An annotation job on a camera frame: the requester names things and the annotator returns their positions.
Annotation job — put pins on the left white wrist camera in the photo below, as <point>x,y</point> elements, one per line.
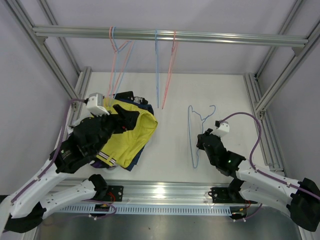
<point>95,105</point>

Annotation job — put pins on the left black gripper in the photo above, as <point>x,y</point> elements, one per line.
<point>124,120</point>

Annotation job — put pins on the black white patterned trousers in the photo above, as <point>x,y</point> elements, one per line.
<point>129,96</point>

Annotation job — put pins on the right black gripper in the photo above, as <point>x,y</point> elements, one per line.
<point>199,144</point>

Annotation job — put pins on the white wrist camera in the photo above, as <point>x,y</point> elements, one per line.
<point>95,105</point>
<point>222,129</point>

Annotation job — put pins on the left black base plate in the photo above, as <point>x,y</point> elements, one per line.
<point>114,194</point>

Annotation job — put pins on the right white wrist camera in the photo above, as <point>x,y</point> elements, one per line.
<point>222,129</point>

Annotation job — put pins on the yellow green trousers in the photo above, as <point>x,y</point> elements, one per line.
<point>122,148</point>

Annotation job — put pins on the navy blue trousers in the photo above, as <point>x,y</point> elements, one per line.
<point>135,160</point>

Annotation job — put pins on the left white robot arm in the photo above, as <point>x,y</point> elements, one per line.
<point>79,149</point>

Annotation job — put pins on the grey slotted cable duct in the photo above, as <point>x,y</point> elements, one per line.
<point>139,209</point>

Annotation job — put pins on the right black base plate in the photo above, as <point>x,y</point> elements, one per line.
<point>228,195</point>

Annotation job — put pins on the white plastic basket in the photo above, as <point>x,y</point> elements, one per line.
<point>108,168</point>

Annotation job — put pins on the aluminium front rail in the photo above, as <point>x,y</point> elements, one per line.
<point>175,193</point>

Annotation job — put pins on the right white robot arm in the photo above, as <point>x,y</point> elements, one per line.
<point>298,199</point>

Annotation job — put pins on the purple camouflage trousers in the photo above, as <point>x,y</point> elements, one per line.
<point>98,164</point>

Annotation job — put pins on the pink hanger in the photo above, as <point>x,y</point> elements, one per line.
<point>117,49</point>
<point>170,68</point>

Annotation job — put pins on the aluminium hanging rail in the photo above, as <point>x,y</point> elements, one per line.
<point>271,40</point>

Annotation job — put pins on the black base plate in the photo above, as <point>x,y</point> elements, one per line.
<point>228,195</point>
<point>114,194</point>

